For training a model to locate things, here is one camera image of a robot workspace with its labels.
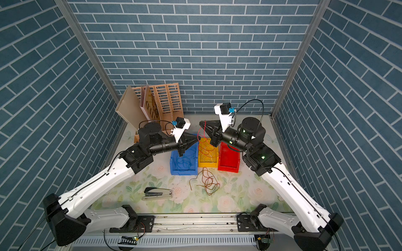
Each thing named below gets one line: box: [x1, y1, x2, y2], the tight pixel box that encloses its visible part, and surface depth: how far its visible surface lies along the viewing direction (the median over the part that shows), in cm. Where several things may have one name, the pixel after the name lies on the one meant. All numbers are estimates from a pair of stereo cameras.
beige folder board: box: [115, 85, 149, 130], surface depth 98 cm
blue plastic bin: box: [170, 141, 199, 176], surface depth 94 cm
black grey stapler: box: [141, 187, 173, 202], surface depth 83 cm
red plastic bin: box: [217, 141, 241, 174], surface depth 92 cm
